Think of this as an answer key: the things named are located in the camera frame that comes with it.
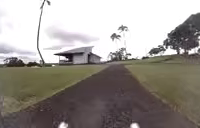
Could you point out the low dark bushes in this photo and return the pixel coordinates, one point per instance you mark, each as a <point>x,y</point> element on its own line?
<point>14,62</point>

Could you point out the bushes beside building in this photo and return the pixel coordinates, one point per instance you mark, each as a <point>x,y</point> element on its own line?
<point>118,55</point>

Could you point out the green grass lawn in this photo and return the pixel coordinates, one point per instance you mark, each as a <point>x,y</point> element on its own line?
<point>34,80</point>
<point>181,80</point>

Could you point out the tall thin palm tree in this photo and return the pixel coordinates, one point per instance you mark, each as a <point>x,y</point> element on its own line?
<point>38,33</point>

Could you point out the small dark tree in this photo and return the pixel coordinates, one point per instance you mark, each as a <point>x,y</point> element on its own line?
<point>157,50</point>

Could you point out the grey building with roof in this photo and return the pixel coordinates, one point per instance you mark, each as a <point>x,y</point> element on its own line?
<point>78,56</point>

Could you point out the large dark tree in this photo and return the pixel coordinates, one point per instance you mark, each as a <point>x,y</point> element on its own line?
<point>188,33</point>

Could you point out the dark asphalt path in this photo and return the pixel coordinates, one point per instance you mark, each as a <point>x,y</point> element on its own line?
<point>104,96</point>

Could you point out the robot's own part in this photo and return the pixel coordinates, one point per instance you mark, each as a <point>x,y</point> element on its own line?
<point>63,125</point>
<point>134,125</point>

